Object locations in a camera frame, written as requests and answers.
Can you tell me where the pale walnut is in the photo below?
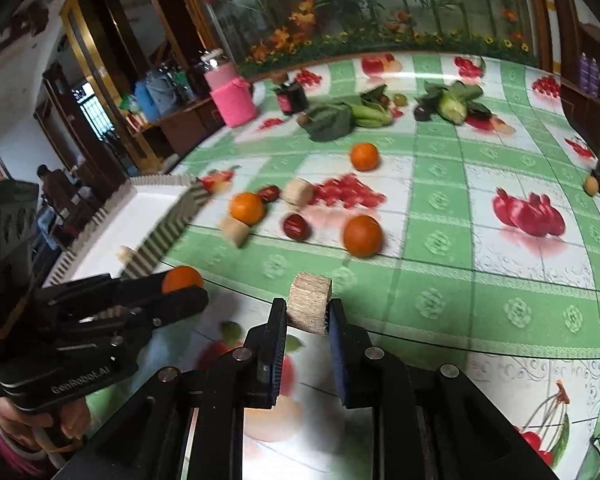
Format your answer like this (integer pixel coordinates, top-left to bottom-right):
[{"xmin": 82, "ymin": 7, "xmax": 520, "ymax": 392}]
[{"xmin": 288, "ymin": 272, "xmax": 332, "ymax": 336}]

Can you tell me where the person's left forearm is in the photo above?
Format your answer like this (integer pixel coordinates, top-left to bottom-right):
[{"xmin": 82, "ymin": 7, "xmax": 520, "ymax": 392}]
[{"xmin": 0, "ymin": 407, "xmax": 56, "ymax": 480}]

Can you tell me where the grey water jug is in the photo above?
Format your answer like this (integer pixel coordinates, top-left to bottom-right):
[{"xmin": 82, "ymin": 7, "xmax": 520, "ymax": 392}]
[{"xmin": 147, "ymin": 71, "xmax": 181, "ymax": 116}]

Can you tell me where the pale green bok choy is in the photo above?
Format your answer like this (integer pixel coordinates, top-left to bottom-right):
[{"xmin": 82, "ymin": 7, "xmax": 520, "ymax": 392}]
[{"xmin": 415, "ymin": 80, "xmax": 493, "ymax": 126}]

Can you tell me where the black thermos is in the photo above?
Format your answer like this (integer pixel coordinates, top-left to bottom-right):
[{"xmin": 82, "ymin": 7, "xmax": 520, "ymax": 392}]
[{"xmin": 186, "ymin": 62, "xmax": 208, "ymax": 98}]

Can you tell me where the jar with pink knit sleeve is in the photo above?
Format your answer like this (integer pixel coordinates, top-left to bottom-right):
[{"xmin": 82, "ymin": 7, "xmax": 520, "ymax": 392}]
[{"xmin": 200, "ymin": 49, "xmax": 257, "ymax": 128}]

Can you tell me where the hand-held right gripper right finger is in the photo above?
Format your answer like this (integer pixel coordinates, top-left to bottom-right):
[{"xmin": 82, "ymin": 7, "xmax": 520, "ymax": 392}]
[{"xmin": 327, "ymin": 299, "xmax": 561, "ymax": 480}]

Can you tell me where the orange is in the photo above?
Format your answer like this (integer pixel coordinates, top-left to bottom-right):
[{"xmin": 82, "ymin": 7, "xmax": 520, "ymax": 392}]
[
  {"xmin": 350, "ymin": 142, "xmax": 380, "ymax": 172},
  {"xmin": 161, "ymin": 266, "xmax": 205, "ymax": 295},
  {"xmin": 343, "ymin": 215, "xmax": 384, "ymax": 258},
  {"xmin": 229, "ymin": 191, "xmax": 266, "ymax": 226}
]

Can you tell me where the green checkered fruit-print tablecloth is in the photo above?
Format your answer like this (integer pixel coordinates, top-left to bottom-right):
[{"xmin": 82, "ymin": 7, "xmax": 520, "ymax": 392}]
[{"xmin": 80, "ymin": 52, "xmax": 600, "ymax": 480}]

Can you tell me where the blue water jug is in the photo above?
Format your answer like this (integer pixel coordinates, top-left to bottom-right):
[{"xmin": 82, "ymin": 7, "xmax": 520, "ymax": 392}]
[{"xmin": 134, "ymin": 80, "xmax": 158, "ymax": 123}]

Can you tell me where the bok choy with dark leaves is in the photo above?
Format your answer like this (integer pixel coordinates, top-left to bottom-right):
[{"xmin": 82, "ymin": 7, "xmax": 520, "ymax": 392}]
[{"xmin": 304, "ymin": 85, "xmax": 395, "ymax": 142}]

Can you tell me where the flower wall poster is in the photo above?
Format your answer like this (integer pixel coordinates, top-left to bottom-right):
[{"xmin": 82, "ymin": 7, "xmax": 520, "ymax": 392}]
[{"xmin": 195, "ymin": 0, "xmax": 538, "ymax": 78}]

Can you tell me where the wooden counter cabinet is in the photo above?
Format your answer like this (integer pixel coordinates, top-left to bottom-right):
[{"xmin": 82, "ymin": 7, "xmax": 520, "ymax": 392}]
[{"xmin": 125, "ymin": 95, "xmax": 221, "ymax": 161}]

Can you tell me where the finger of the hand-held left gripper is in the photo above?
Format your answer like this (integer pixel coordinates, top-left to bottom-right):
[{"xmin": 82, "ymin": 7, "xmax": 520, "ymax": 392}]
[
  {"xmin": 54, "ymin": 285, "xmax": 210, "ymax": 342},
  {"xmin": 37, "ymin": 272, "xmax": 168, "ymax": 312}
]

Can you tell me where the person's left hand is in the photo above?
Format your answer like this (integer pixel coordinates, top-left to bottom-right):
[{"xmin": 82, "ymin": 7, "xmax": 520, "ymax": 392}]
[{"xmin": 0, "ymin": 395, "xmax": 91, "ymax": 453}]

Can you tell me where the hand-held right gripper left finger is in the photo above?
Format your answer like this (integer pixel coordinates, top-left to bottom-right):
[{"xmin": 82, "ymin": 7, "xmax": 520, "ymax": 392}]
[{"xmin": 55, "ymin": 298, "xmax": 288, "ymax": 480}]

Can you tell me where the white tray with striped rim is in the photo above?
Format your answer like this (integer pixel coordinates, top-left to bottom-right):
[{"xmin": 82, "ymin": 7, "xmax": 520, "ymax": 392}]
[{"xmin": 45, "ymin": 174, "xmax": 213, "ymax": 286}]

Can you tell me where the wooden side shelf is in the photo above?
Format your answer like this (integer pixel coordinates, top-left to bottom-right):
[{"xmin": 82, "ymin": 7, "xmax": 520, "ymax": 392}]
[{"xmin": 555, "ymin": 25, "xmax": 600, "ymax": 161}]

